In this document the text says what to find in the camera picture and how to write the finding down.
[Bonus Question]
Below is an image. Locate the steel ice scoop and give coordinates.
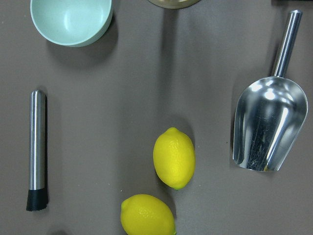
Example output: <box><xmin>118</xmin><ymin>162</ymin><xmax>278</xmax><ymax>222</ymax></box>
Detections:
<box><xmin>232</xmin><ymin>10</ymin><xmax>308</xmax><ymax>171</ymax></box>

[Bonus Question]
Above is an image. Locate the lower yellow lemon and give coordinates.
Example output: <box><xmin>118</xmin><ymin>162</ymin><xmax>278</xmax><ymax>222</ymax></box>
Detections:
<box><xmin>120</xmin><ymin>194</ymin><xmax>176</xmax><ymax>235</ymax></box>

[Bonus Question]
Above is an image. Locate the wooden mug tree stand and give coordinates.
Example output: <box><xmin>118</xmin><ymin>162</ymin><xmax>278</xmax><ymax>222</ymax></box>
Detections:
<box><xmin>149</xmin><ymin>0</ymin><xmax>200</xmax><ymax>9</ymax></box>

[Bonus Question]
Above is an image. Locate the dark brown box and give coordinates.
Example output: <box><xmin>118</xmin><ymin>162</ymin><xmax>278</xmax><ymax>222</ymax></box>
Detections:
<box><xmin>271</xmin><ymin>0</ymin><xmax>313</xmax><ymax>5</ymax></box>

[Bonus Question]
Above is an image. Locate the yellow lemon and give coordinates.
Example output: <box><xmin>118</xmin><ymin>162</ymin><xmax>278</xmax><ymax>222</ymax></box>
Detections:
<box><xmin>153</xmin><ymin>127</ymin><xmax>196</xmax><ymax>190</ymax></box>
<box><xmin>120</xmin><ymin>194</ymin><xmax>176</xmax><ymax>235</ymax></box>

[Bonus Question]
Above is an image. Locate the mint green bowl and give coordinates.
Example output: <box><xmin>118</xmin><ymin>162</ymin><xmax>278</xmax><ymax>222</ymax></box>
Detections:
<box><xmin>30</xmin><ymin>0</ymin><xmax>112</xmax><ymax>47</ymax></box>

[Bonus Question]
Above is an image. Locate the steel muddler black tip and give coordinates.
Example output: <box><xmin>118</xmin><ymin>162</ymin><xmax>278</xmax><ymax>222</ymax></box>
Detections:
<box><xmin>26</xmin><ymin>90</ymin><xmax>48</xmax><ymax>212</ymax></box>

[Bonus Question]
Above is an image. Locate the upper yellow lemon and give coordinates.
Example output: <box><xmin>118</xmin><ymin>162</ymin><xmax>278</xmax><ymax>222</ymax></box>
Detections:
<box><xmin>153</xmin><ymin>127</ymin><xmax>196</xmax><ymax>190</ymax></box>

